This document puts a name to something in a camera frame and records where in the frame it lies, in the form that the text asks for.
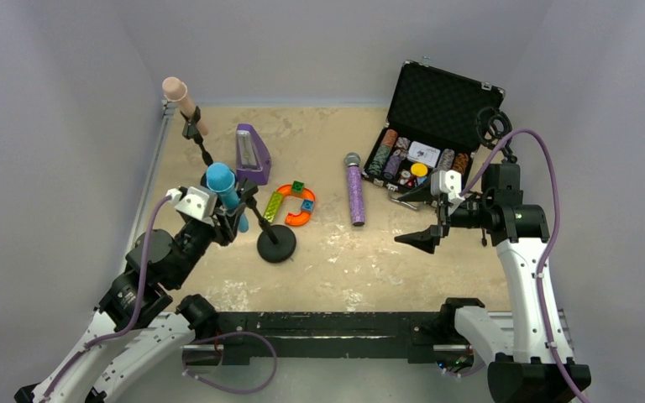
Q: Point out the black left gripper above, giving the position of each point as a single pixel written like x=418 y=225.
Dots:
x=226 y=217

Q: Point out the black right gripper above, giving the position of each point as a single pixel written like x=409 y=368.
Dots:
x=443 y=221

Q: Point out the black mic stand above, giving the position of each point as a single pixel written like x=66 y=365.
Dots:
x=193 y=133
x=276 y=243

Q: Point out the blue microphone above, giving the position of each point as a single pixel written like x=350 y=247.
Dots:
x=222 y=181

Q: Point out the black shock mount tripod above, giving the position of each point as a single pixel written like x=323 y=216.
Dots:
x=492 y=125

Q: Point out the purple glitter microphone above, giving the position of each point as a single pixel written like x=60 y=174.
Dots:
x=355 y=190

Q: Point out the pink microphone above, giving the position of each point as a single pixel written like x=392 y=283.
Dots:
x=175 y=90

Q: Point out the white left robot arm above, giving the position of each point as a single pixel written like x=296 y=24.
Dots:
x=131 y=331

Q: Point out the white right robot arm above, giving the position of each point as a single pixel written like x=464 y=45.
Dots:
x=534 y=362

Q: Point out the yellow dealer chip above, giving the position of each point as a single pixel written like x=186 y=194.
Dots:
x=419 y=170

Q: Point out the lime long toy brick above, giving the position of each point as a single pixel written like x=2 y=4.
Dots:
x=273 y=206

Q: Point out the white card deck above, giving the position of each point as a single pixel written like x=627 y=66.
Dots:
x=423 y=154

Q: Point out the purple metronome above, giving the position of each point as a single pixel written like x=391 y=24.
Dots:
x=253 y=161

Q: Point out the orange curved track piece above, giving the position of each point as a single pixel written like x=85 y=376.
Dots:
x=299 y=218

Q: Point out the green toy brick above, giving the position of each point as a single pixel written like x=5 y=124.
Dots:
x=297 y=187

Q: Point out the blue toy brick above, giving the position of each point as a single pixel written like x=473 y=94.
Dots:
x=307 y=205

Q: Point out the black poker chip case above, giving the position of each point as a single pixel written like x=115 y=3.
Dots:
x=431 y=110

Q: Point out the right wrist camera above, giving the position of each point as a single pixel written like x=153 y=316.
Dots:
x=446 y=185

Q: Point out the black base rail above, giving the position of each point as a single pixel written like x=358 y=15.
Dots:
x=416 y=337

